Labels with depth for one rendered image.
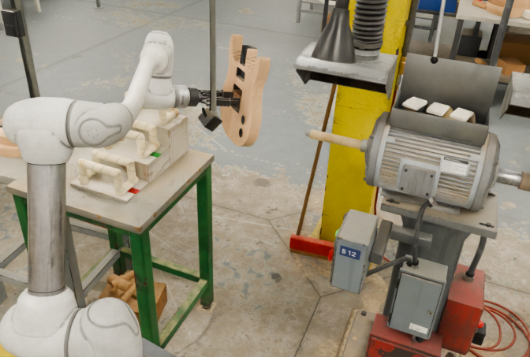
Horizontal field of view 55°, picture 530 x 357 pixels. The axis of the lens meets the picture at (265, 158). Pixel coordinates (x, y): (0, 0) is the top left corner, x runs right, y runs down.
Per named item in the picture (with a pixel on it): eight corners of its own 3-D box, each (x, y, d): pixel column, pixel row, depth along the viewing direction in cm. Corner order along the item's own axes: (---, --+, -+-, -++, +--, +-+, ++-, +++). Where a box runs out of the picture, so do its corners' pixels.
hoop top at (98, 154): (136, 166, 199) (136, 158, 197) (131, 169, 196) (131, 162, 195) (95, 154, 205) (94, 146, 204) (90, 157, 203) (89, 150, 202)
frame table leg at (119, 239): (128, 274, 290) (110, 135, 244) (121, 280, 286) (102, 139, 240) (120, 271, 292) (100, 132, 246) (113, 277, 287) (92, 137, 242)
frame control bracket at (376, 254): (391, 230, 173) (393, 221, 171) (380, 265, 158) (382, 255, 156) (380, 227, 175) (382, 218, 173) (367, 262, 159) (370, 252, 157)
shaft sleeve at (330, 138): (363, 139, 174) (361, 141, 171) (361, 149, 175) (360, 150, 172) (313, 128, 179) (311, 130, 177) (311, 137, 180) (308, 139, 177)
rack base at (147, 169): (171, 165, 217) (170, 146, 213) (150, 184, 204) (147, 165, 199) (118, 150, 226) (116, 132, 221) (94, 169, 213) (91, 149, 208)
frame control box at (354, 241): (412, 278, 174) (427, 217, 160) (401, 323, 156) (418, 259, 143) (342, 258, 181) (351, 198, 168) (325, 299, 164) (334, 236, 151)
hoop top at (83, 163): (123, 176, 193) (123, 168, 191) (118, 180, 190) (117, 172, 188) (81, 163, 199) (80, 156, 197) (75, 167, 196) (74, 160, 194)
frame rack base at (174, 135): (189, 150, 229) (188, 115, 220) (171, 165, 217) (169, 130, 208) (138, 137, 238) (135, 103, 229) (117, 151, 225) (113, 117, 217)
